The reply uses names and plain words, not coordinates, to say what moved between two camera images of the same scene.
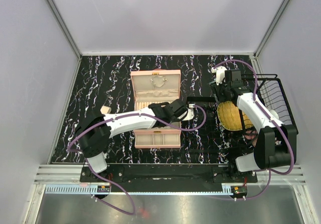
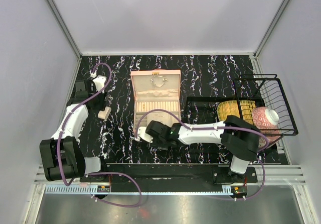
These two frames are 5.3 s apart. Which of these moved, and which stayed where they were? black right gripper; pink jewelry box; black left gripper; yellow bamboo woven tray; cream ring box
Moved: black right gripper; black left gripper
Stayed: yellow bamboo woven tray; cream ring box; pink jewelry box
